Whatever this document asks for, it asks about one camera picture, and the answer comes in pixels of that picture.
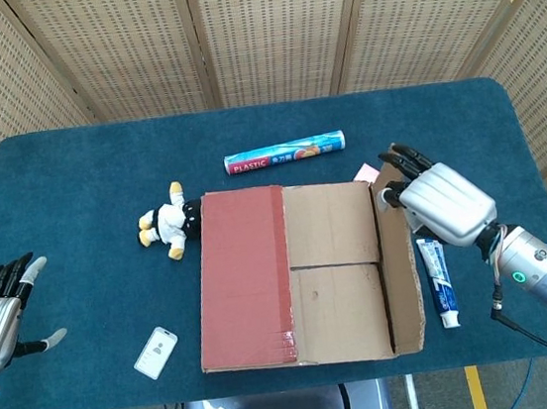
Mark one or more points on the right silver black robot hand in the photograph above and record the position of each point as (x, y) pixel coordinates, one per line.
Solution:
(448, 203)

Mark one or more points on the blue plastic wrap roll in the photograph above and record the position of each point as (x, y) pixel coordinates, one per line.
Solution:
(282, 153)

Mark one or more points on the red cardboard box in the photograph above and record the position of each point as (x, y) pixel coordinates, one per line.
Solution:
(241, 268)

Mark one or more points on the wicker folding screen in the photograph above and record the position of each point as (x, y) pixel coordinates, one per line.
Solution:
(272, 30)

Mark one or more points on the white ID card holder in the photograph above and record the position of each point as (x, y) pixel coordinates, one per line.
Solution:
(154, 354)

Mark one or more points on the blue white toothpaste tube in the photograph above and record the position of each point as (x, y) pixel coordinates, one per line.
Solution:
(440, 284)

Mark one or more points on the small pink white box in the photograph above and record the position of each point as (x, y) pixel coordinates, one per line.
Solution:
(367, 173)

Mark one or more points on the white black plush toy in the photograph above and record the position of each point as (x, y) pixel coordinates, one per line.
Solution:
(168, 222)

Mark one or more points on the silver metal post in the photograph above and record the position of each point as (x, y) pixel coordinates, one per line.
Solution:
(413, 397)

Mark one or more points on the teal table cloth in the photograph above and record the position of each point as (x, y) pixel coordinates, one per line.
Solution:
(80, 213)

